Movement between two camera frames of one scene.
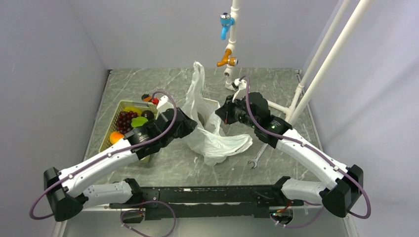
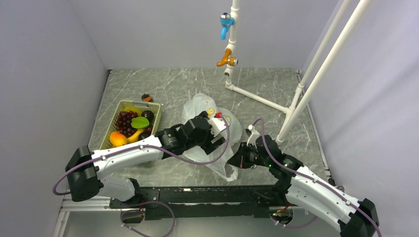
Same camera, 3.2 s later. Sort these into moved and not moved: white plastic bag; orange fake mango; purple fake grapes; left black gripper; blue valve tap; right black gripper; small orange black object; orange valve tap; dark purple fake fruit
Moved: right black gripper; left black gripper; white plastic bag
Not moved: dark purple fake fruit; orange fake mango; small orange black object; purple fake grapes; orange valve tap; blue valve tap
